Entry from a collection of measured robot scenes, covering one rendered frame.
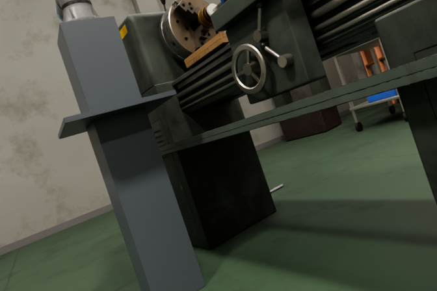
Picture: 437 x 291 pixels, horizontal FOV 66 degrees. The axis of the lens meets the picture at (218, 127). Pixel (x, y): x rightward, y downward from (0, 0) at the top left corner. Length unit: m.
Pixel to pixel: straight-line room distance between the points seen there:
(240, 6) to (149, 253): 0.90
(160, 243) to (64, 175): 3.35
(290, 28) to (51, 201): 3.98
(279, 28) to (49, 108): 3.95
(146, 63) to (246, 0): 0.83
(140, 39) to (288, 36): 0.96
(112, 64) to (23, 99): 3.42
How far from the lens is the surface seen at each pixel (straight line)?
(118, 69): 1.34
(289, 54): 0.98
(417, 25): 0.83
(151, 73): 1.72
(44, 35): 4.96
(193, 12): 1.69
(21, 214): 4.59
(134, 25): 1.80
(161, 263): 1.34
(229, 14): 1.10
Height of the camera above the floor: 0.56
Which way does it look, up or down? level
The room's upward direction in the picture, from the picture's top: 19 degrees counter-clockwise
